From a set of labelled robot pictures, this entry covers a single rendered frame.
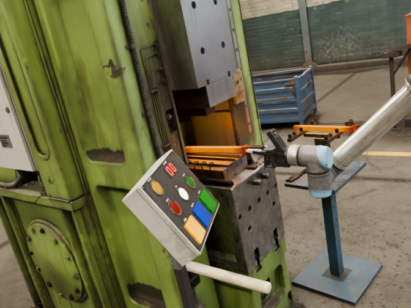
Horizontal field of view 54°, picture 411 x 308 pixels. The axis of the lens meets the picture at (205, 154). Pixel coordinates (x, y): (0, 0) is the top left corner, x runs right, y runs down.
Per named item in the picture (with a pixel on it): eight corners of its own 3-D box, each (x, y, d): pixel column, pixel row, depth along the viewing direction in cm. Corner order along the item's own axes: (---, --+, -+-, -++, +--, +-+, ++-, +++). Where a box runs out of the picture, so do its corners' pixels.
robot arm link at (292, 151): (295, 149, 163) (304, 141, 170) (284, 148, 166) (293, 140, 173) (297, 170, 166) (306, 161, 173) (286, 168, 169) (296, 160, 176)
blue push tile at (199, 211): (212, 216, 141) (197, 200, 140) (207, 227, 134) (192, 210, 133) (208, 218, 142) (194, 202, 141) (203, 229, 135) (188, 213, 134)
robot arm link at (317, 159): (326, 174, 158) (324, 150, 155) (297, 172, 166) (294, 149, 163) (335, 165, 165) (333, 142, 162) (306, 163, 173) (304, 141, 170)
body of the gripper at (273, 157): (262, 167, 177) (287, 169, 169) (260, 149, 174) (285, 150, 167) (271, 161, 182) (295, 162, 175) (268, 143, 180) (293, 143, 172)
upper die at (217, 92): (235, 95, 186) (232, 75, 183) (210, 107, 171) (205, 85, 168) (169, 99, 212) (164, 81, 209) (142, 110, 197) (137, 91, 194)
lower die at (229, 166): (248, 167, 196) (245, 150, 194) (225, 184, 182) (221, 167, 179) (183, 162, 223) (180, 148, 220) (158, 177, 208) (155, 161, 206)
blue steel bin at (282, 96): (318, 112, 606) (313, 64, 584) (303, 129, 542) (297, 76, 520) (246, 117, 668) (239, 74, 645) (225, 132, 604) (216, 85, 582)
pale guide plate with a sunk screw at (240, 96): (246, 99, 214) (240, 68, 209) (236, 104, 208) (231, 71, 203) (242, 99, 216) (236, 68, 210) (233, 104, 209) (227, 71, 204)
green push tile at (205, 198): (217, 203, 150) (203, 188, 149) (214, 212, 143) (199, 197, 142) (213, 205, 151) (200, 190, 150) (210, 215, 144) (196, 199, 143)
